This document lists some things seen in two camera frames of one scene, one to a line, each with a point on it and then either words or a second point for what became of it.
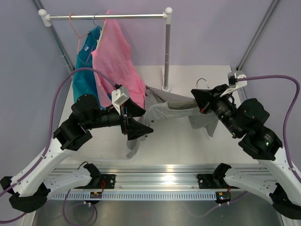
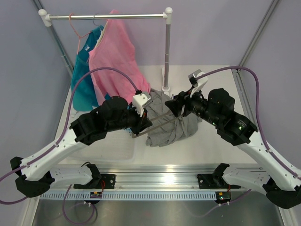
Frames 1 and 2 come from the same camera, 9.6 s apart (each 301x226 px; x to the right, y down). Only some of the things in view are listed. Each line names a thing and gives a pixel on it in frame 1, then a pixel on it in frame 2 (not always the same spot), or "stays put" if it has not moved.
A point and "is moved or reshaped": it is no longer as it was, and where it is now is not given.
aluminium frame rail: [159, 176] stays put
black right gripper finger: [207, 95] -> [172, 104]
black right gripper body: [225, 109] -> [190, 102]
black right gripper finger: [201, 97] -> [175, 107]
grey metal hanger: [169, 96] -> [156, 127]
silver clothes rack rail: [47, 18] stays put
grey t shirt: [161, 106] is moved or reshaped
